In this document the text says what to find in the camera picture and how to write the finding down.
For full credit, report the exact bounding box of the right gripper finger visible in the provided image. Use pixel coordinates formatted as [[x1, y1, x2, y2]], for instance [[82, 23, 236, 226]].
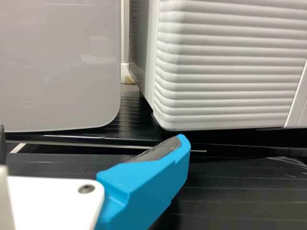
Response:
[[94, 134, 192, 230]]

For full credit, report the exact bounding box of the black platform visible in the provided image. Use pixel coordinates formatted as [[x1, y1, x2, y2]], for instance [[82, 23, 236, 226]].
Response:
[[4, 94, 307, 160], [0, 153, 307, 230]]

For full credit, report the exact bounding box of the white box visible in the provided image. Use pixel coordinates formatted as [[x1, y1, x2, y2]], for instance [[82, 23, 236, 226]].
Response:
[[0, 0, 122, 133]]

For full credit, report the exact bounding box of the incubator door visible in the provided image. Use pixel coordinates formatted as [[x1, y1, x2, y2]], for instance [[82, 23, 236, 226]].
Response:
[[153, 0, 307, 132]]

